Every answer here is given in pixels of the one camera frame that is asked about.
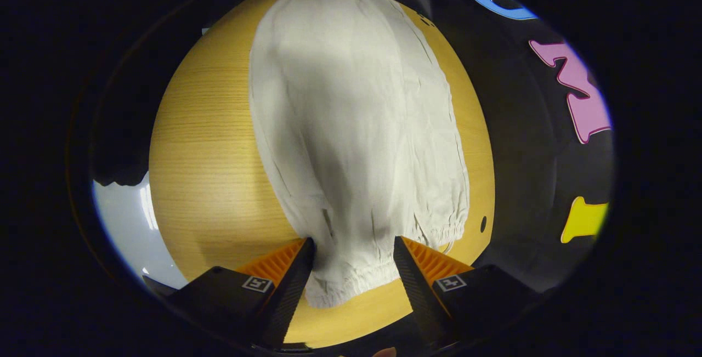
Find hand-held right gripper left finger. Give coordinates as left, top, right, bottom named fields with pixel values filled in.
left=144, top=237, right=316, bottom=349

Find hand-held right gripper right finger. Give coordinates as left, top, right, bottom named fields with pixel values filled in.
left=393, top=236, right=542, bottom=349

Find white jeans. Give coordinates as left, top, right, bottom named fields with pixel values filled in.
left=248, top=0, right=471, bottom=309

